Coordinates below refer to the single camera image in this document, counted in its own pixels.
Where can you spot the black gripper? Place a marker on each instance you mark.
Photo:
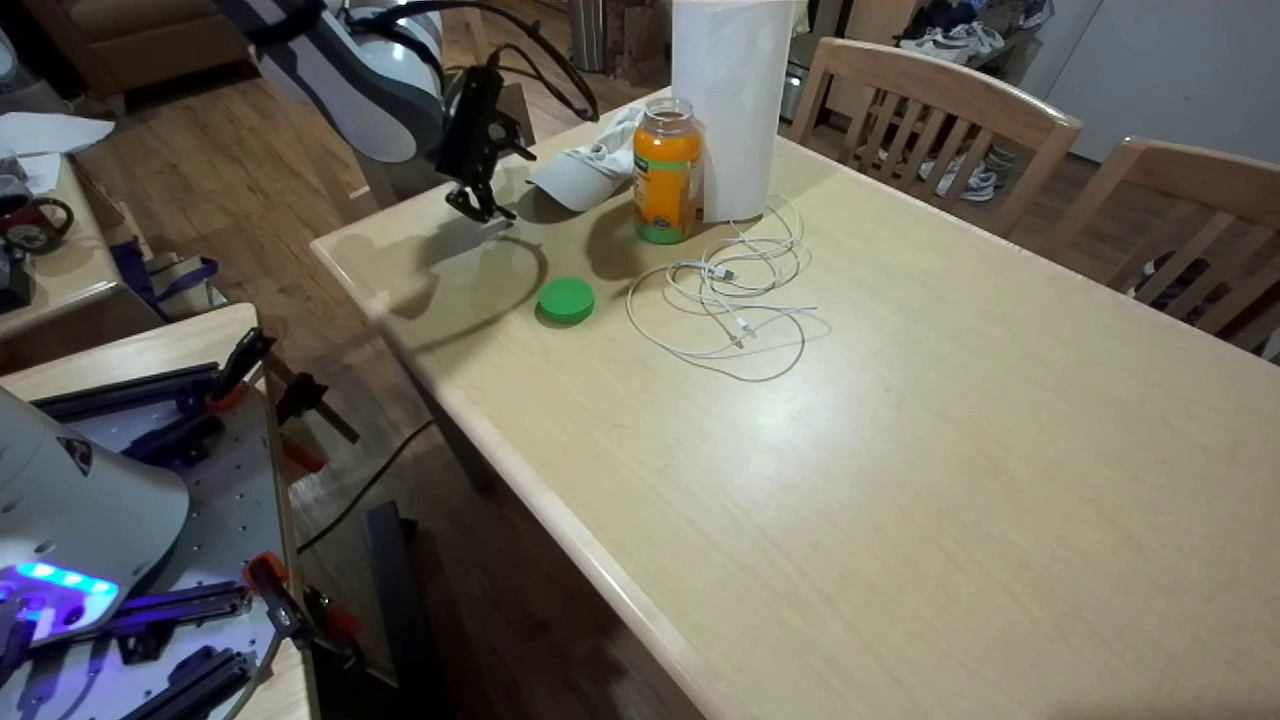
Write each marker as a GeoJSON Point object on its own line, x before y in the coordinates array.
{"type": "Point", "coordinates": [477, 124]}

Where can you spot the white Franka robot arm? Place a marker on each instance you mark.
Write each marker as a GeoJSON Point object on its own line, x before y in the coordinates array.
{"type": "Point", "coordinates": [362, 66]}

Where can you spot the green round lid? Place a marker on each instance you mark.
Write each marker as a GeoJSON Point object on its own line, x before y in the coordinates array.
{"type": "Point", "coordinates": [565, 300]}

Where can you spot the orange juice bottle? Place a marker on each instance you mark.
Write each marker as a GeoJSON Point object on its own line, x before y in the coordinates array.
{"type": "Point", "coordinates": [666, 167]}

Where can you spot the white paper towel roll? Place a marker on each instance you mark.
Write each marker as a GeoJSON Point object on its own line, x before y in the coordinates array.
{"type": "Point", "coordinates": [735, 105]}

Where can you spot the grey metal mounting plate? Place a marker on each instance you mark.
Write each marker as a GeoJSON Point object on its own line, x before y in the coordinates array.
{"type": "Point", "coordinates": [227, 494]}

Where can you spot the black orange bar clamp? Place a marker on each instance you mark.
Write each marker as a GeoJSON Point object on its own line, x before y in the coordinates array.
{"type": "Point", "coordinates": [286, 593]}

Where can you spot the white paper sheet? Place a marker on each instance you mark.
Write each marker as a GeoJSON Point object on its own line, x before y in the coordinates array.
{"type": "Point", "coordinates": [46, 134]}

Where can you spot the black headphones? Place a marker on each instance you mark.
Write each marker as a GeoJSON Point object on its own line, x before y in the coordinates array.
{"type": "Point", "coordinates": [33, 224]}

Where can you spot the wooden chair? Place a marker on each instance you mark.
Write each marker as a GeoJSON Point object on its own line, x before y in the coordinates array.
{"type": "Point", "coordinates": [1172, 183]}
{"type": "Point", "coordinates": [932, 82]}

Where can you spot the white sneaker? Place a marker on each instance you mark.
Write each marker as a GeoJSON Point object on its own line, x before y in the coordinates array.
{"type": "Point", "coordinates": [965, 183]}

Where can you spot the white sneakers pair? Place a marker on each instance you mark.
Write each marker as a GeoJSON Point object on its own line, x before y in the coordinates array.
{"type": "Point", "coordinates": [955, 41]}

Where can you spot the white door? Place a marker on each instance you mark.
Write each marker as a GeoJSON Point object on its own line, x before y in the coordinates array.
{"type": "Point", "coordinates": [1172, 66]}

